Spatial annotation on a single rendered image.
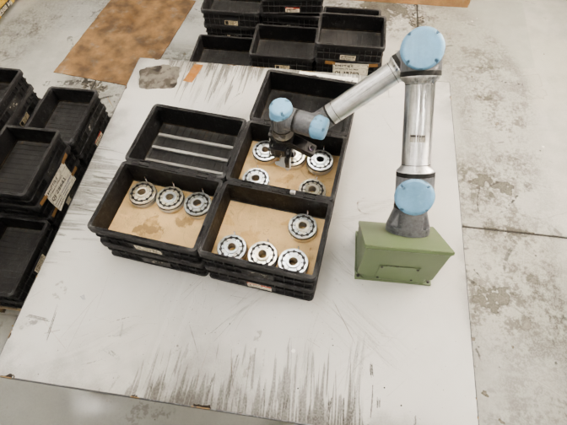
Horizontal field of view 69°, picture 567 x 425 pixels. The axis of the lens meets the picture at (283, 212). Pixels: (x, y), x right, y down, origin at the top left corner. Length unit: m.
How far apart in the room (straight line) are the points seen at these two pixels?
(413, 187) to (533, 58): 2.67
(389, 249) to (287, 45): 1.87
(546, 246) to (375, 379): 1.59
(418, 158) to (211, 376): 0.96
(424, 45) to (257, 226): 0.79
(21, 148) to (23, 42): 1.76
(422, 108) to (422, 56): 0.14
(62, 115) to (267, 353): 1.92
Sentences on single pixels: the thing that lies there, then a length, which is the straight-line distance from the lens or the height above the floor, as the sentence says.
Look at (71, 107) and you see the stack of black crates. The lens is 2.83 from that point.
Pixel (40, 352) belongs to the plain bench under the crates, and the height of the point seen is 0.70.
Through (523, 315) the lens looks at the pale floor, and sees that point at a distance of 2.55.
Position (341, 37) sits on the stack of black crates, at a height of 0.49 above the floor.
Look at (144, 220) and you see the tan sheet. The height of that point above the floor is 0.83.
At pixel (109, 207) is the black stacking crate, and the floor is 0.88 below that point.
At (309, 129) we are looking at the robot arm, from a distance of 1.34.
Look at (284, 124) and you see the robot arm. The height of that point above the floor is 1.15.
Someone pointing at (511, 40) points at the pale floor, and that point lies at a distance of 3.95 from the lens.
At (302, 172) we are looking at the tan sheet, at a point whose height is 0.83.
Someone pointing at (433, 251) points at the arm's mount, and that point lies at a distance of 1.38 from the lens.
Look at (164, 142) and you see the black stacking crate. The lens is 1.82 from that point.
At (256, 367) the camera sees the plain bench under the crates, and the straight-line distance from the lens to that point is 1.48.
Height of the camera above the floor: 2.16
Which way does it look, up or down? 59 degrees down
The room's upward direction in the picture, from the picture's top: 2 degrees counter-clockwise
